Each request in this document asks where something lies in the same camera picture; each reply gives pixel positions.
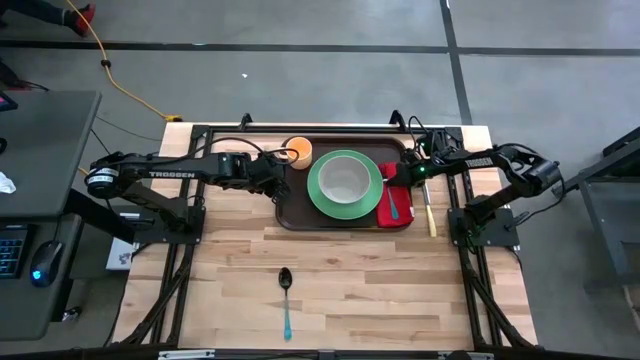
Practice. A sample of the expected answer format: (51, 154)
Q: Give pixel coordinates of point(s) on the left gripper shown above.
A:
(265, 172)

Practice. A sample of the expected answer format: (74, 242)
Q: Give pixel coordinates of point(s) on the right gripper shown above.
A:
(425, 167)

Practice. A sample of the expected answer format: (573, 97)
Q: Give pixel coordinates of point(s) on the orange mug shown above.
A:
(300, 150)

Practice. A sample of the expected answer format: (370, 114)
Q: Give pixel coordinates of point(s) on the red cloth napkin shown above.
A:
(404, 214)

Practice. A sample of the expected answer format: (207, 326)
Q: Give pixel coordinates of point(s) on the white bowl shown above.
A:
(345, 180)

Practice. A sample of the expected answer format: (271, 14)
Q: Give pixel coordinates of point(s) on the green plate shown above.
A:
(345, 212)

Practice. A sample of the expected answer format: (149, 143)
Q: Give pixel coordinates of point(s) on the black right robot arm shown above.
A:
(480, 162)

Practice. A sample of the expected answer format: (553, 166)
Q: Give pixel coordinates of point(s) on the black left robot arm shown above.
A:
(172, 174)

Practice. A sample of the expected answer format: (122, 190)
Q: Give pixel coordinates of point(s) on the brown plastic tray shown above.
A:
(295, 215)

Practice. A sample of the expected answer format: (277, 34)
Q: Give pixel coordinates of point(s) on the white patterned box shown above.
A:
(120, 255)

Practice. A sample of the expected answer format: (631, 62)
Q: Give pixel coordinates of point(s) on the black metal stand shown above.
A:
(598, 230)

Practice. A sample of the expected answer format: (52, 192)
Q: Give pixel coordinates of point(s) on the black computer mouse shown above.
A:
(47, 260)

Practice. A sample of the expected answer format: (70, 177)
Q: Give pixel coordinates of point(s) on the white crumpled tissue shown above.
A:
(6, 184)

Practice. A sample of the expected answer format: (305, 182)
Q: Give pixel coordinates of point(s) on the black backlit keyboard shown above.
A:
(11, 255)

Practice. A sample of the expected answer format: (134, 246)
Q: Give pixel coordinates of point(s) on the black screen device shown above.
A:
(6, 101)

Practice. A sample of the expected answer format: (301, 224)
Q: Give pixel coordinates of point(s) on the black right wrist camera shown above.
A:
(399, 180)

